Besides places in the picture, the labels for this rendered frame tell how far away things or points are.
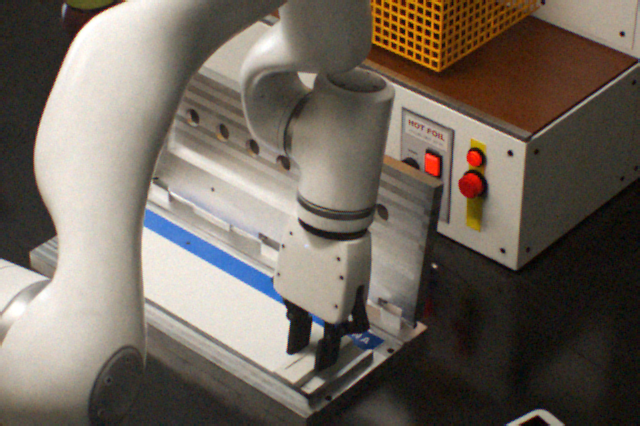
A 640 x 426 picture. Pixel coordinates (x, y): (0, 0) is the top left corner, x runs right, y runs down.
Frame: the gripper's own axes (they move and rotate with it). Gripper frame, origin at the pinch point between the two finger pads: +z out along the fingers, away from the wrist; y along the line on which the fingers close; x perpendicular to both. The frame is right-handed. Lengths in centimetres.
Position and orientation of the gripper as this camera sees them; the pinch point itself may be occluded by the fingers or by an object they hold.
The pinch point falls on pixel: (313, 343)
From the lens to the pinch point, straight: 203.3
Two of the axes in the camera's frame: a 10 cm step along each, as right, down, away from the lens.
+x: 6.5, -2.6, 7.1
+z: -1.4, 8.8, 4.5
